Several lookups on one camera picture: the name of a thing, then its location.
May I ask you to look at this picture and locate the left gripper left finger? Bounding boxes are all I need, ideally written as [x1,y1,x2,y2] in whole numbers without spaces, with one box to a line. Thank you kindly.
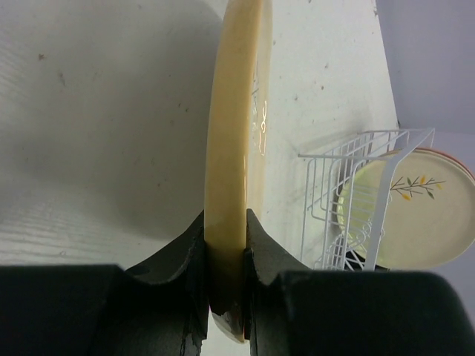
[1,216,209,355]

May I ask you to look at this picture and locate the cream plate orange patch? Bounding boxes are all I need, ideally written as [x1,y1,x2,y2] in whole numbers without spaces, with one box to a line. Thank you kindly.
[416,148,474,180]

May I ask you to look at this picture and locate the cream plate yellow patch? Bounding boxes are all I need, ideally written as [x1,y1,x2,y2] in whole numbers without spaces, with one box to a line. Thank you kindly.
[204,1,272,343]

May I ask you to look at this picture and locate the white wire dish rack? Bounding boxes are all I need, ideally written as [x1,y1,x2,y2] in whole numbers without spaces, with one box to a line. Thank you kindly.
[298,128,435,271]

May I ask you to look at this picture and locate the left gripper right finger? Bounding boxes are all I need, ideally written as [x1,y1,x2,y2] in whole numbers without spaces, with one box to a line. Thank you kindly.
[244,210,474,355]

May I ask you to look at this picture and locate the cream plate green patch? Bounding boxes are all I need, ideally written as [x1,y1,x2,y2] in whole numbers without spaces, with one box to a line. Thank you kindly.
[337,149,474,269]

